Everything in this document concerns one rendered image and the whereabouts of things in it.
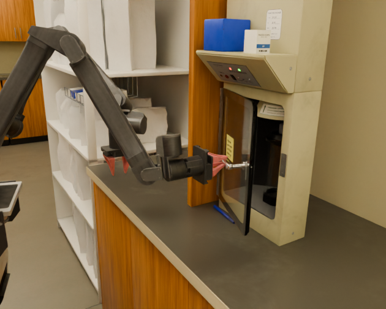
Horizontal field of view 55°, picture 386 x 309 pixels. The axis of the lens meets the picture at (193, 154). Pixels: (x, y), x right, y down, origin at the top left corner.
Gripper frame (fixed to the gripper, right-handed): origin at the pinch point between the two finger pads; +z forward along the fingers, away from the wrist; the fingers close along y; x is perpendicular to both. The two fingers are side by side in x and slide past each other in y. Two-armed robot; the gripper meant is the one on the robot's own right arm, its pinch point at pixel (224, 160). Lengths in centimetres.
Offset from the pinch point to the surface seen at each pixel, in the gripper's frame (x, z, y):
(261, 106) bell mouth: 1.6, 14.6, 14.5
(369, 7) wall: -2, 55, 45
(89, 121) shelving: 102, -11, -8
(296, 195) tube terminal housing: -13.6, 17.5, -10.0
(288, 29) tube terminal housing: -9.5, 12.2, 37.3
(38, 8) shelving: 210, -10, 52
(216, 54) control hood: 6.8, 0.6, 30.3
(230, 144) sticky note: 6.1, 6.5, 2.4
